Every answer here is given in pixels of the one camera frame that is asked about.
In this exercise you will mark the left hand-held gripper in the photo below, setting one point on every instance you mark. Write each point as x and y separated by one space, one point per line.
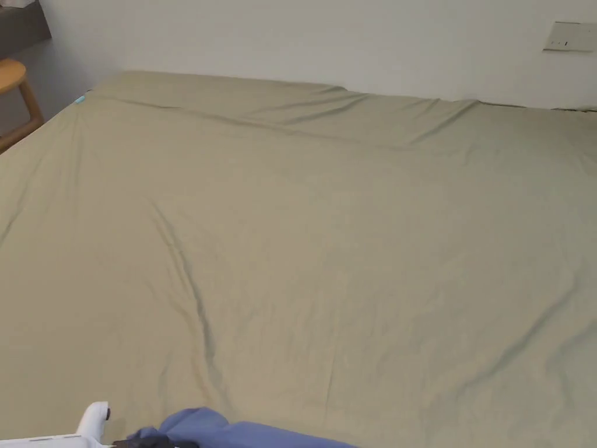
91 422

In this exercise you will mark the blue garment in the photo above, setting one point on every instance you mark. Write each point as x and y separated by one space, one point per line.
261 434

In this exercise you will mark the bed with beige sheet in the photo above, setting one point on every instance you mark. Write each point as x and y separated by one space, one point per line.
326 224

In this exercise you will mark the white wall switch panel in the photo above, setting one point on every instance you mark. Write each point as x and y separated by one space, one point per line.
570 36

